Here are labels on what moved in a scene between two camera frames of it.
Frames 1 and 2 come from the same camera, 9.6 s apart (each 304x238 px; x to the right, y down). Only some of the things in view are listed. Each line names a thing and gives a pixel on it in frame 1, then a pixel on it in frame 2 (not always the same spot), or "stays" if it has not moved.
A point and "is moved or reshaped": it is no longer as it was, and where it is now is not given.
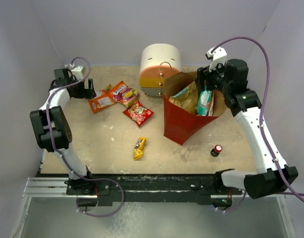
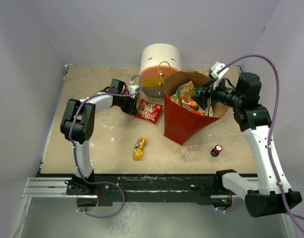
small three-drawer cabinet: (157, 60) stays
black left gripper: (86, 93) -> (132, 108)
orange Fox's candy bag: (104, 98) is moved or reshaped
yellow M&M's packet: (139, 148) stays
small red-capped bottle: (215, 151) stays
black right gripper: (203, 74) -> (202, 97)
